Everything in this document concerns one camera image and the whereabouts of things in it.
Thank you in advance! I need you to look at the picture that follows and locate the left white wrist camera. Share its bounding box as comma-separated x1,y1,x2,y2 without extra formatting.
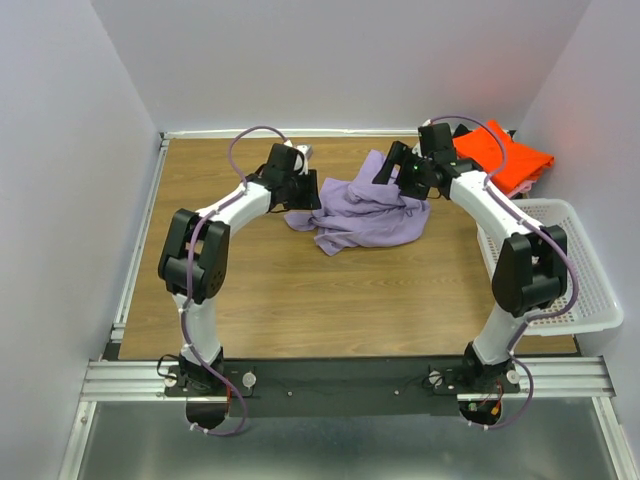
294,144,313,175

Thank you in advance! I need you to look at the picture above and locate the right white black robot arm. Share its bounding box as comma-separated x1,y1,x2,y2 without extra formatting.
373,122,577,393

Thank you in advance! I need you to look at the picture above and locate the pink folded t shirt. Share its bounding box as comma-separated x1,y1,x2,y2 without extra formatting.
508,180,535,198

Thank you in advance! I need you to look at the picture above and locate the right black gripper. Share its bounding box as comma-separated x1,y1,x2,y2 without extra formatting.
371,141,432,202

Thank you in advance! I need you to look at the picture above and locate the purple t shirt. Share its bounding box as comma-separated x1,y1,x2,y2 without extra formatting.
284,150,431,256

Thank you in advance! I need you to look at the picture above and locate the aluminium frame rail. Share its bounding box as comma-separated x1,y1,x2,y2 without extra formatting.
80,357,615,402

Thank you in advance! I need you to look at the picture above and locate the dark grey folded t shirt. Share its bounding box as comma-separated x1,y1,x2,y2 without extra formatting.
452,122,517,144

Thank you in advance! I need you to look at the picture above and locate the white plastic laundry basket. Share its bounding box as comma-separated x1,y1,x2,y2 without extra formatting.
470,195,624,336

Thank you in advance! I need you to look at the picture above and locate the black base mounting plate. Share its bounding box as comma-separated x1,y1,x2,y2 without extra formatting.
156,356,520,430

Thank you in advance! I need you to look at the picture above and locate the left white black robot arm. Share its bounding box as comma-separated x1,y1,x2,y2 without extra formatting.
158,141,320,395

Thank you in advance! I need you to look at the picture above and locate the orange folded t shirt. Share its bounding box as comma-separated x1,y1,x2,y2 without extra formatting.
453,127,554,196

